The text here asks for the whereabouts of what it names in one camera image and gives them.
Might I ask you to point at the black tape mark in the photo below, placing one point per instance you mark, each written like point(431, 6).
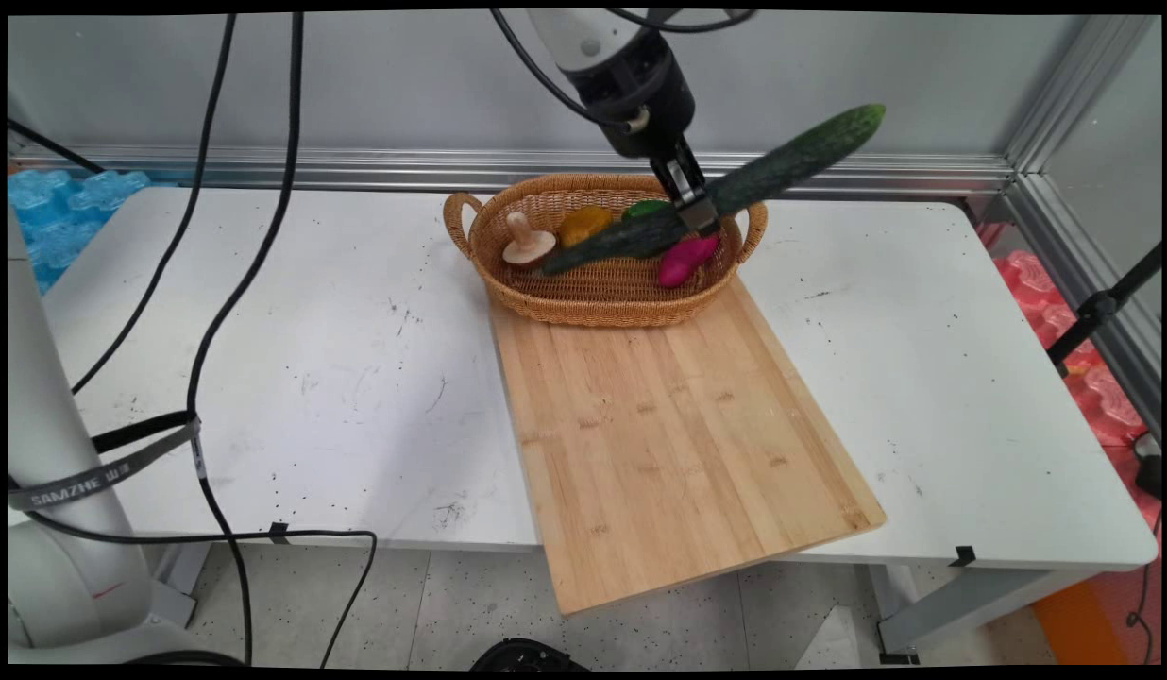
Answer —
point(279, 533)

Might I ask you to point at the green bell pepper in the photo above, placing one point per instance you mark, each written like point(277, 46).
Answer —
point(648, 209)

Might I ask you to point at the long dark green cucumber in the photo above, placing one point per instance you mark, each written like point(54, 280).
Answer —
point(782, 165)

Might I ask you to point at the bamboo cutting board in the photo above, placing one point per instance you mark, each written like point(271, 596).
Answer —
point(678, 444)

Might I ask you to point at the magenta eggplant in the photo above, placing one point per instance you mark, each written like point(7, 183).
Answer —
point(685, 263)

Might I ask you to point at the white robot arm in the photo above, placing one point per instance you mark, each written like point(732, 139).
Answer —
point(55, 378)

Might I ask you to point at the blue foam mat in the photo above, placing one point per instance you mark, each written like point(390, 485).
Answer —
point(55, 217)

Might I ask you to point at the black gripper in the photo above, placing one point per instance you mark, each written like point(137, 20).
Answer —
point(645, 109)

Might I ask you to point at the black tripod stand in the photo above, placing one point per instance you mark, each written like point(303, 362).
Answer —
point(1098, 307)

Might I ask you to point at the yellow bell pepper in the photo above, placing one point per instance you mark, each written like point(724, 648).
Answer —
point(583, 225)

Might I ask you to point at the small black device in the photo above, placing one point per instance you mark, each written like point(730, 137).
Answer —
point(1150, 467)

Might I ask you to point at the orange floor mat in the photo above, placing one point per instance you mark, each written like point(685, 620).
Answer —
point(1079, 623)

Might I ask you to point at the upright aluminium frame post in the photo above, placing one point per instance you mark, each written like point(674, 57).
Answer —
point(1079, 90)

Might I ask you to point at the aluminium side frame rail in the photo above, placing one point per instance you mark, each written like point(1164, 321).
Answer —
point(1093, 283)

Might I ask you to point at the pink foam mat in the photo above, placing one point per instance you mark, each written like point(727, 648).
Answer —
point(1112, 406)

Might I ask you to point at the grey table leg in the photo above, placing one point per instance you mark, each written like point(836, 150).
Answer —
point(182, 576)
point(971, 604)

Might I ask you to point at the black round floor object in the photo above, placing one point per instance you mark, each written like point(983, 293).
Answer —
point(527, 654)

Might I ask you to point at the beige mushroom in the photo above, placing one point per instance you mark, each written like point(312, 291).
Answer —
point(527, 247)

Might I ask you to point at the horizontal aluminium frame rail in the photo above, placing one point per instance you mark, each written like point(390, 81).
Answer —
point(357, 168)

